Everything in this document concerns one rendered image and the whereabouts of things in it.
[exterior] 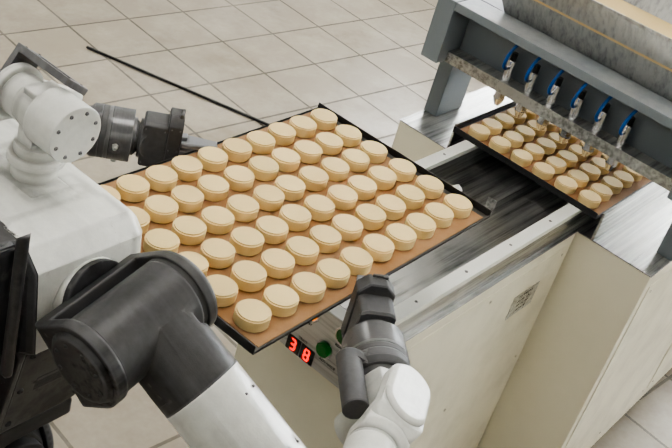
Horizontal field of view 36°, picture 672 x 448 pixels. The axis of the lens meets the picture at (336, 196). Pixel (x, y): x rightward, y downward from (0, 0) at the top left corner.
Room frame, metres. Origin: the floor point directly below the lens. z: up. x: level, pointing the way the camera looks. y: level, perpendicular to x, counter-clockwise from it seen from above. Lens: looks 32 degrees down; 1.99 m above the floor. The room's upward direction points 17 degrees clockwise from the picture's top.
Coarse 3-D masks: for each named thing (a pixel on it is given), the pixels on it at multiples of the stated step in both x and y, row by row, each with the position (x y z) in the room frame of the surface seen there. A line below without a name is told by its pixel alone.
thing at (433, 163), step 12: (456, 144) 2.15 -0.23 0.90; (468, 144) 2.16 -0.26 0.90; (432, 156) 2.06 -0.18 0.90; (444, 156) 2.07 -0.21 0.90; (456, 156) 2.10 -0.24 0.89; (468, 156) 2.16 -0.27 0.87; (480, 156) 2.21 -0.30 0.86; (432, 168) 2.02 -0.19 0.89; (444, 168) 2.07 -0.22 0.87; (456, 168) 2.12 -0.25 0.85
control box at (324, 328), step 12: (336, 312) 1.49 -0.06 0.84; (312, 324) 1.50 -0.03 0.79; (324, 324) 1.49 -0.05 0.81; (336, 324) 1.47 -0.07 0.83; (288, 336) 1.52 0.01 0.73; (300, 336) 1.51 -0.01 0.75; (312, 336) 1.50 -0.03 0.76; (324, 336) 1.48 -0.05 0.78; (288, 348) 1.52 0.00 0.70; (300, 348) 1.50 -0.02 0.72; (312, 348) 1.49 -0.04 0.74; (336, 348) 1.47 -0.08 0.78; (312, 360) 1.48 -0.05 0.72; (324, 360) 1.47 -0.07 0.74; (324, 372) 1.47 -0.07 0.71; (336, 372) 1.46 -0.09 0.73; (336, 384) 1.45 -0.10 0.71
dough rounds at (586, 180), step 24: (504, 120) 2.30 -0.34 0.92; (528, 120) 2.38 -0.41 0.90; (504, 144) 2.17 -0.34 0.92; (528, 144) 2.21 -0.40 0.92; (552, 144) 2.25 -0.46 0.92; (576, 144) 2.33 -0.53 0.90; (528, 168) 2.13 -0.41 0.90; (552, 168) 2.13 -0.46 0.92; (576, 168) 2.20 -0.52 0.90; (600, 168) 2.21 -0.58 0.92; (624, 168) 2.24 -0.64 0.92; (576, 192) 2.09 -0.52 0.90; (600, 192) 2.08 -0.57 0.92; (624, 192) 2.15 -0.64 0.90
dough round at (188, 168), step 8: (176, 160) 1.39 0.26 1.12; (184, 160) 1.40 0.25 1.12; (192, 160) 1.40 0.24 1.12; (176, 168) 1.37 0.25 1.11; (184, 168) 1.37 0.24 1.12; (192, 168) 1.38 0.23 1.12; (200, 168) 1.39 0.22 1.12; (184, 176) 1.37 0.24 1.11; (192, 176) 1.37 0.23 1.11; (200, 176) 1.39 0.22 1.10
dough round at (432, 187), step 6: (420, 180) 1.55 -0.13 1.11; (426, 180) 1.56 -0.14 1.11; (432, 180) 1.57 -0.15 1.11; (438, 180) 1.57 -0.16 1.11; (420, 186) 1.54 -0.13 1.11; (426, 186) 1.54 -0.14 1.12; (432, 186) 1.55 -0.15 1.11; (438, 186) 1.55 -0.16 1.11; (426, 192) 1.53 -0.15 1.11; (432, 192) 1.54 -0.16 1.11; (438, 192) 1.54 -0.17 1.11; (432, 198) 1.54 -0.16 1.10
